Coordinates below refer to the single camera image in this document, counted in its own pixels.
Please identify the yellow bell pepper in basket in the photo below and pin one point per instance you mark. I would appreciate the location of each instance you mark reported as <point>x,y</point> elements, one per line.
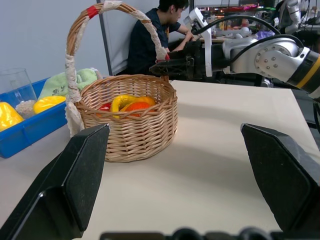
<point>119,100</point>

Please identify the yellow pepper in bin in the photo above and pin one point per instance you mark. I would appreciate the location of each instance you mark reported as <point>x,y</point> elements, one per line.
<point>48,103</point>

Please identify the light green cloth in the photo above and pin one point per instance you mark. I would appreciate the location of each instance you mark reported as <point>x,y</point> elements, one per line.
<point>85,76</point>

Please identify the orange fruit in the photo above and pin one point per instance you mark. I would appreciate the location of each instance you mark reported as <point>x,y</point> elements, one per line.
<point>140,106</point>

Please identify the silver background robot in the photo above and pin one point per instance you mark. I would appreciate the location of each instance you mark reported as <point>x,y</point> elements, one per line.
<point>291,15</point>

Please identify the blue plastic bin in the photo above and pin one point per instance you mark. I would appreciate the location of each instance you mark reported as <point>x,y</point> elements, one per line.
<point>30,131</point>

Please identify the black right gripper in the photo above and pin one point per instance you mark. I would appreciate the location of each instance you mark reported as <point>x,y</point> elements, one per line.
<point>196,60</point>

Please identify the grey partition panel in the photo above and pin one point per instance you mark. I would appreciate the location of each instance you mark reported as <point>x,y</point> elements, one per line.
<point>117,37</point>

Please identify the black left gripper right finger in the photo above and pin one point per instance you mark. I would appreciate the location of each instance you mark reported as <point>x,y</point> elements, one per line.
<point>282,180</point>

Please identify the seated person in dark shirt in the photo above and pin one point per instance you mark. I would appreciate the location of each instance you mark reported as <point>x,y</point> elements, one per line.
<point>143,40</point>

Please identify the clear glass cup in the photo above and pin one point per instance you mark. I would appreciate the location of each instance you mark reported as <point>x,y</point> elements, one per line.
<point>22,85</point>

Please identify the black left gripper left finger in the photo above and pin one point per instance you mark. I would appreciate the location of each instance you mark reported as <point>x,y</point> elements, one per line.
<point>80,170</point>

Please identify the red fruit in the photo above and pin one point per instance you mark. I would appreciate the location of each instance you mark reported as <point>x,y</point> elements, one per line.
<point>105,107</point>

